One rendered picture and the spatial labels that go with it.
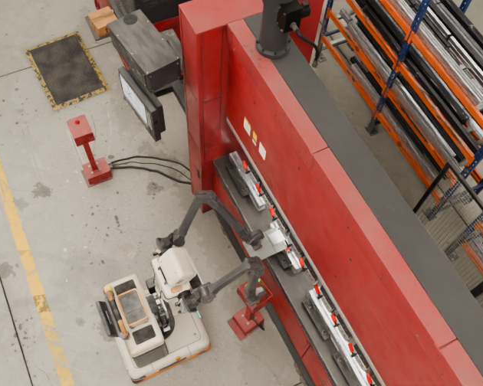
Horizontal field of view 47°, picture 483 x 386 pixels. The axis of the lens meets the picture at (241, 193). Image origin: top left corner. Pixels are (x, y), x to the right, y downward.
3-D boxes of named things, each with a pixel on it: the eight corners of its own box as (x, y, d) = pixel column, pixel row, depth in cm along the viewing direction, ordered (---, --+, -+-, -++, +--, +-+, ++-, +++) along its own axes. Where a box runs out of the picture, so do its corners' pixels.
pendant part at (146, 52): (123, 103, 431) (105, 22, 356) (151, 89, 438) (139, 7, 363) (158, 149, 413) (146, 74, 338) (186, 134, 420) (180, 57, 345)
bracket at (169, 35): (141, 45, 390) (139, 38, 383) (172, 34, 396) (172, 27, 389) (163, 86, 374) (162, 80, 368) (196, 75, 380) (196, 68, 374)
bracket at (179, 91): (148, 89, 433) (147, 83, 427) (176, 79, 439) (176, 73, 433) (169, 128, 417) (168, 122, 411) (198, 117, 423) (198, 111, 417)
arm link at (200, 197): (196, 184, 347) (196, 194, 339) (216, 190, 352) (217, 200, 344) (171, 235, 370) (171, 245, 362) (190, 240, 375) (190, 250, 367)
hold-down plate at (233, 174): (225, 167, 434) (225, 165, 431) (231, 165, 435) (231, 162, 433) (242, 197, 422) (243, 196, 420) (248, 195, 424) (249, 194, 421)
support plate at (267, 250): (241, 242, 393) (241, 241, 392) (274, 227, 399) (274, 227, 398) (253, 263, 386) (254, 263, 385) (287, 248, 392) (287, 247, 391)
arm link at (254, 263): (249, 251, 336) (255, 265, 331) (261, 256, 347) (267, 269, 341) (194, 289, 350) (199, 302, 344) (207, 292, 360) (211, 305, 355)
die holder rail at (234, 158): (228, 159, 437) (229, 153, 429) (235, 157, 439) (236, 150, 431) (258, 211, 418) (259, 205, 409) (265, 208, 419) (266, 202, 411)
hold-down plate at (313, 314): (301, 302, 386) (302, 301, 384) (308, 299, 387) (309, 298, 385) (323, 341, 374) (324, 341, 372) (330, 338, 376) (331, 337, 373)
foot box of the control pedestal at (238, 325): (226, 322, 466) (226, 318, 455) (250, 305, 473) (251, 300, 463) (240, 341, 459) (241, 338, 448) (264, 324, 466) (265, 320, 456)
